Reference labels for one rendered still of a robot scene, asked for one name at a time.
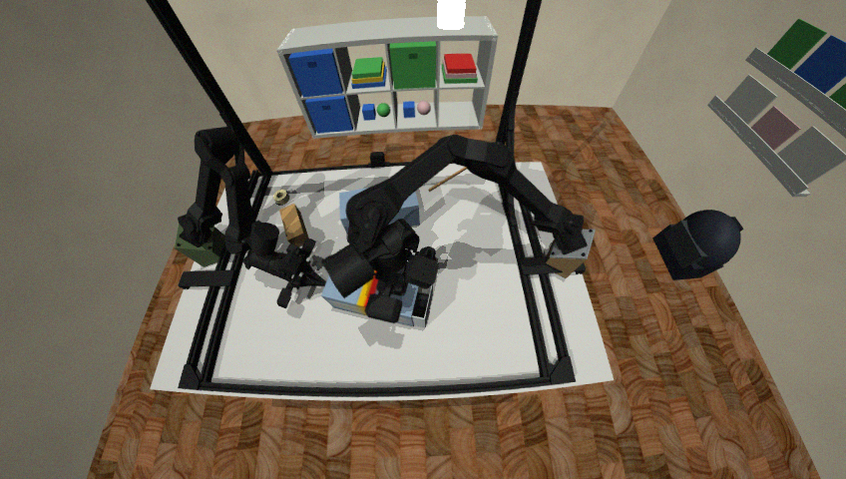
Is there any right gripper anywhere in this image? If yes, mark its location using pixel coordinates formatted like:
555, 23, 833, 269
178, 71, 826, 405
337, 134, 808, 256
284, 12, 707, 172
266, 239, 326, 308

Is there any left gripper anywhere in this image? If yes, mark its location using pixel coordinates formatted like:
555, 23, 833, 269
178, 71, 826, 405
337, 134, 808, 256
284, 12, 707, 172
365, 234, 419, 323

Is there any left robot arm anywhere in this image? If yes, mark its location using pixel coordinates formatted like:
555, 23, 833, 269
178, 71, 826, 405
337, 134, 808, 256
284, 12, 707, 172
321, 135, 587, 298

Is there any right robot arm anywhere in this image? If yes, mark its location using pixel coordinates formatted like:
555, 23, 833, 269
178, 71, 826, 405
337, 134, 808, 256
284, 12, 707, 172
178, 127, 303, 279

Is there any brown rectangular box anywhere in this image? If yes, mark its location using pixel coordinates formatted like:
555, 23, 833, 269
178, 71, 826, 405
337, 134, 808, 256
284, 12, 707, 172
279, 204, 309, 247

